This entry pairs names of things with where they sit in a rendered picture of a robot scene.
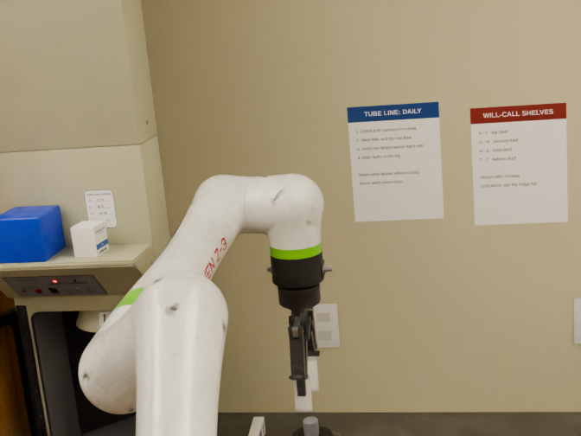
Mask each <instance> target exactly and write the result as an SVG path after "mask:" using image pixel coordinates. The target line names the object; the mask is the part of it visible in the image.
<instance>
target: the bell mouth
mask: <svg viewBox="0 0 581 436"><path fill-rule="evenodd" d="M112 311H113V310H109V311H80V312H79V315H78V317H77V321H76V326H77V327H78V328H79V329H81V330H84V331H88V332H96V333H97V331H98V330H99V328H100V327H101V325H102V324H103V323H104V321H105V320H106V319H107V318H108V317H109V316H110V314H111V313H112Z"/></svg>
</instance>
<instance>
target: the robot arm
mask: <svg viewBox="0 0 581 436"><path fill-rule="evenodd" d="M323 209H324V201H323V197H322V192H321V190H320V189H319V188H318V186H317V185H316V184H315V183H314V182H313V181H312V180H311V179H309V178H308V177H306V176H303V175H300V174H295V173H290V174H283V175H275V176H232V175H217V176H212V177H210V178H208V179H207V180H206V181H205V182H203V183H202V184H201V186H200V187H199V188H198V190H197V191H196V193H195V197H194V199H193V201H192V203H191V205H190V207H189V209H188V212H187V214H186V215H185V217H184V219H183V221H181V223H180V225H179V226H178V228H177V230H176V231H175V232H174V234H173V235H172V237H171V239H170V240H169V242H168V243H167V245H166V246H165V248H164V249H163V250H162V251H161V253H160V254H159V256H158V257H157V258H156V260H155V261H154V262H153V264H152V265H151V266H150V268H149V269H148V270H147V272H146V273H145V274H144V275H143V276H142V277H141V278H140V280H139V281H138V282H137V283H136V284H135V285H134V286H133V287H132V288H131V289H130V290H129V291H128V293H127V294H126V295H125V296H124V298H123V299H122V300H121V301H120V302H119V304H118V305H117V306H116V308H115V309H114V310H113V311H112V313H111V314H110V316H109V317H108V318H107V319H106V320H105V321H104V323H103V324H102V325H101V327H100V328H99V330H98V331H97V333H96V334H95V335H94V337H93V339H92V340H91V342H90V343H89V344H88V345H87V346H86V348H85V350H84V352H83V354H82V356H81V358H80V364H79V381H80V386H81V389H82V391H83V393H84V395H85V396H86V398H87V399H88V400H89V401H90V402H91V403H92V404H93V405H94V406H95V407H97V408H99V409H100V410H103V411H105V412H107V413H110V414H131V413H134V412H136V436H217V423H218V406H219V394H220V376H221V368H222V361H223V354H224V347H225V341H226V335H227V326H228V309H227V303H226V300H225V299H224V296H223V295H222V293H221V291H220V289H219V288H218V287H217V286H216V285H215V284H214V283H213V282H212V281H211V279H212V277H213V276H214V273H215V271H216V270H217V268H218V266H219V264H220V263H221V261H222V259H223V257H224V256H225V254H226V253H227V250H228V249H229V247H230V246H231V245H232V244H233V241H234V240H235V238H236V237H237V236H238V234H265V235H267V237H268V238H269V245H270V255H271V267H269V268H267V272H271V275H272V283H273V284H274V285H276V286H277V287H278V300H279V304H280V305H281V306H282V307H284V308H287V309H289V310H291V316H289V325H290V326H288V332H289V339H290V371H291V375H290V376H289V378H290V379H292V380H293V384H294V395H295V405H296V412H298V413H311V412H312V411H313V409H312V398H311V392H319V384H318V372H317V360H316V357H317V356H320V350H316V348H317V344H316V329H315V320H314V311H313V307H314V306H316V305H318V304H319V303H320V301H321V293H320V284H319V283H321V282H322V281H323V279H324V274H325V273H326V272H329V271H331V272H333V267H332V266H325V265H324V262H325V260H324V259H323V258H322V236H321V231H322V214H323Z"/></svg>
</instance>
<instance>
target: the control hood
mask: <svg viewBox="0 0 581 436"><path fill-rule="evenodd" d="M154 261H155V257H154V250H153V245H151V244H133V245H110V246H109V250H108V251H106V252H105V253H103V254H101V255H100V256H99V257H74V252H73V247H65V248H64V249H62V250H61V251H59V252H58V253H57V254H56V255H55V256H53V257H52V258H50V259H49V260H47V261H46V262H27V263H2V264H0V291H1V292H2V293H3V294H5V295H6V296H7V297H8V298H45V297H78V296H111V295H126V294H127V293H128V291H129V290H130V289H131V288H132V287H133V286H134V285H135V284H136V283H137V282H138V281H139V280H140V278H141V277H142V276H143V275H144V274H145V273H146V272H147V270H148V269H149V268H150V266H151V265H152V264H153V262H154ZM67 275H93V276H94V278H95V279H96V280H97V281H98V282H99V283H100V284H101V285H102V287H103V288H104V289H105V291H106V292H107V293H108V294H93V295H60V296H27V297H20V296H19V295H18V294H17V293H16V292H15V291H14V290H13V289H12V288H11V287H10V286H9V285H8V284H7V283H6V282H5V281H4V280H3V279H2V278H11V277H39V276H67Z"/></svg>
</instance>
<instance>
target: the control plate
mask: <svg viewBox="0 0 581 436"><path fill-rule="evenodd" d="M2 279H3V280H4V281H5V282H6V283H7V284H8V285H9V286H10V287H11V288H12V289H13V290H14V291H15V292H16V293H17V294H18V295H19V296H20V297H27V296H60V295H93V294H108V293H107V292H106V291H105V289H104V288H103V287H102V285H101V284H100V283H99V282H98V281H97V280H96V279H95V278H94V276H93V275H67V276H39V277H11V278H2ZM73 279H77V280H78V282H73ZM52 280H57V281H58V282H57V283H55V282H53V281H52ZM51 287H55V288H56V290H57V291H58V292H59V293H52V292H51V291H50V290H49V289H48V288H51ZM65 288H66V289H68V291H67V292H65V290H64V289H65ZM75 288H79V291H78V292H77V291H76V290H75ZM87 288H91V290H90V291H89V292H88V291H87ZM36 289H40V290H42V293H37V292H35V290H36ZM22 290H26V291H28V292H23V291H22Z"/></svg>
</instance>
